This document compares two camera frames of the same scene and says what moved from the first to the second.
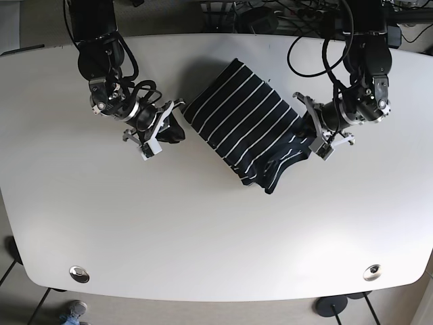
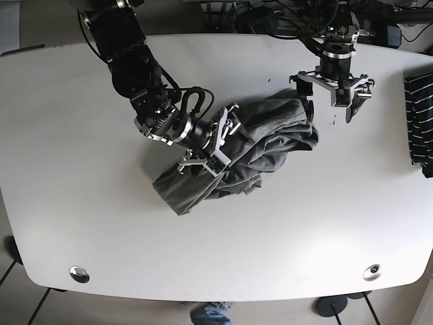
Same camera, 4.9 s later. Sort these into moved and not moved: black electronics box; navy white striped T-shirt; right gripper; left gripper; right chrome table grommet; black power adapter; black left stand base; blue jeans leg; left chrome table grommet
Moved: right gripper; navy white striped T-shirt; blue jeans leg; left gripper
Not moved: black left stand base; left chrome table grommet; black power adapter; black electronics box; right chrome table grommet
